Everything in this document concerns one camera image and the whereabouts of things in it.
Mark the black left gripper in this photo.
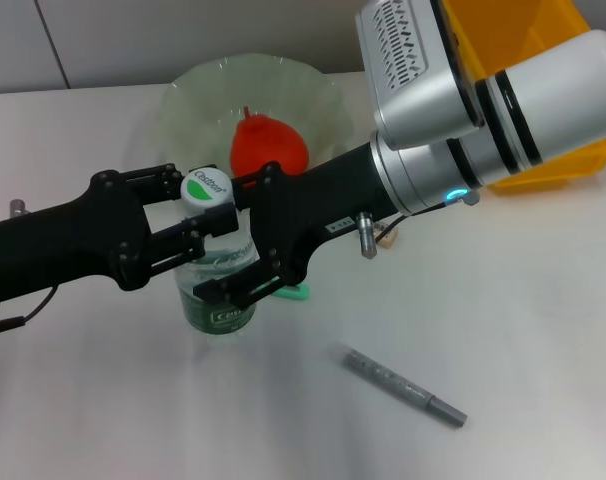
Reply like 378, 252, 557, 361
0, 162, 239, 304

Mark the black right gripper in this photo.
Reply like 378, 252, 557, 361
193, 142, 399, 309

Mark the clear green-label water bottle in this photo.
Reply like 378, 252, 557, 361
175, 164, 258, 339

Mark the green utility knife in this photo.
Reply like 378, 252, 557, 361
268, 281, 312, 304

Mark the red-orange toy orange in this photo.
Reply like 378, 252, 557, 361
231, 105, 311, 179

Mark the pale green glass fruit plate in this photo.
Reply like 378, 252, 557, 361
155, 52, 354, 201

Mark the beige eraser with barcode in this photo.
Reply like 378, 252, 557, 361
376, 223, 400, 250

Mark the grey marker pen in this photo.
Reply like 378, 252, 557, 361
321, 342, 468, 430

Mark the yellow plastic bin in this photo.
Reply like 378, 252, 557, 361
435, 0, 606, 195

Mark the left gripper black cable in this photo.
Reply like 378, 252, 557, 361
0, 284, 59, 337

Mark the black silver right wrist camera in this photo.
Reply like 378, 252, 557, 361
355, 0, 487, 151

